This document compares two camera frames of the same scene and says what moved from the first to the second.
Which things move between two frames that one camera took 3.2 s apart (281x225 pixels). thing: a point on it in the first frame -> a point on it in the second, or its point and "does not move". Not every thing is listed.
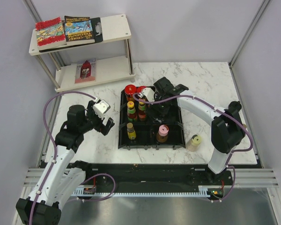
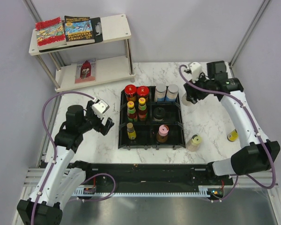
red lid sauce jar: [129, 90] does not move
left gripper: [90, 111] does not move
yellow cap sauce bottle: [142, 115] does not move
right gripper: [151, 109] -> [190, 89]
